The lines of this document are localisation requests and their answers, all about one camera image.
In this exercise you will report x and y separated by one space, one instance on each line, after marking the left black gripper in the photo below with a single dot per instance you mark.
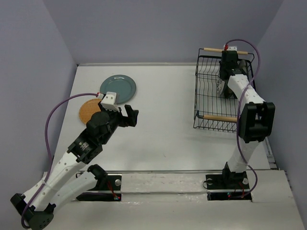
125 121

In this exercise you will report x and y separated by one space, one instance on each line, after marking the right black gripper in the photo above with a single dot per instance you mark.
222 66

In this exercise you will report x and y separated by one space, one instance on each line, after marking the dark rimmed plate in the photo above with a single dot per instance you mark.
228 92
243 67

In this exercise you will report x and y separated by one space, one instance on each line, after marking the blue floral plate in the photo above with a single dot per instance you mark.
220 86

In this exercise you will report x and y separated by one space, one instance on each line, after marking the teal ceramic plate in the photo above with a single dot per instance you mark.
123 85

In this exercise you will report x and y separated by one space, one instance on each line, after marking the orange woven plate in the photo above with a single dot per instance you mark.
88 109

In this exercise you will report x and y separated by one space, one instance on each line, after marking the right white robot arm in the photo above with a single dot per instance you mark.
254 117

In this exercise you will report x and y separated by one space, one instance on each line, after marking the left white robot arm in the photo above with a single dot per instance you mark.
73 174

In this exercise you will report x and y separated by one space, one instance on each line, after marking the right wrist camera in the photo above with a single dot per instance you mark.
228 47

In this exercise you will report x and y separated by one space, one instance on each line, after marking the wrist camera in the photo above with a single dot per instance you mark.
228 47
108 101

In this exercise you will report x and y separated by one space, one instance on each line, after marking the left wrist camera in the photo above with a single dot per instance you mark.
108 101

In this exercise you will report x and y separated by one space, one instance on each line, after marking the black wire dish rack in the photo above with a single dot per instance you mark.
211 111

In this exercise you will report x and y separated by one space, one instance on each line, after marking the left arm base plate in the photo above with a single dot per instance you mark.
108 192

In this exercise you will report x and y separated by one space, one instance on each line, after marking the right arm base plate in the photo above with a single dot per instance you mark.
219 190

